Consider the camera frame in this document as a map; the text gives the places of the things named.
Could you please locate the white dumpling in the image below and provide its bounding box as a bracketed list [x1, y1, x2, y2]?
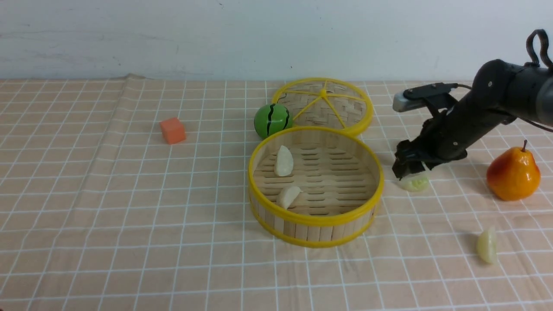
[274, 145, 294, 177]
[276, 185, 302, 210]

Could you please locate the silver wrist camera right side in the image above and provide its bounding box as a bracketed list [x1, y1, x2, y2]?
[392, 83, 459, 113]

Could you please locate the orange foam cube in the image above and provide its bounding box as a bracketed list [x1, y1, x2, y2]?
[159, 117, 186, 144]

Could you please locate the yellow-rimmed woven steamer lid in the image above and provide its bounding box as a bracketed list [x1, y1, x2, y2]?
[272, 77, 375, 136]

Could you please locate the checkered beige tablecloth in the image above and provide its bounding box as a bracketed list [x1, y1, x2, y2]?
[0, 76, 552, 311]

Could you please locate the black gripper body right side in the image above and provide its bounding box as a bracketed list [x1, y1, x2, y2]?
[395, 93, 516, 167]

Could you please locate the pale yellow dumpling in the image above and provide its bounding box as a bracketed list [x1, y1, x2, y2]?
[476, 226, 498, 264]

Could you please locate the green watermelon toy ball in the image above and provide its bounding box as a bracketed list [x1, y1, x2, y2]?
[254, 104, 294, 140]

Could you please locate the orange yellow toy pear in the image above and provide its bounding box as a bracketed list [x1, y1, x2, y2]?
[486, 140, 541, 201]

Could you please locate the pale green dumpling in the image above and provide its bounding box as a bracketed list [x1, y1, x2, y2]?
[398, 173, 430, 193]

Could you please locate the black cable right side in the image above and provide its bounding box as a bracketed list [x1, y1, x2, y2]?
[449, 29, 553, 133]

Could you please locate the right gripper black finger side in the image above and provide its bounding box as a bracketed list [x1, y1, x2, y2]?
[392, 149, 428, 180]

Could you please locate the yellow-rimmed bamboo steamer tray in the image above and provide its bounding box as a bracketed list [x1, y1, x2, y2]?
[247, 127, 385, 248]

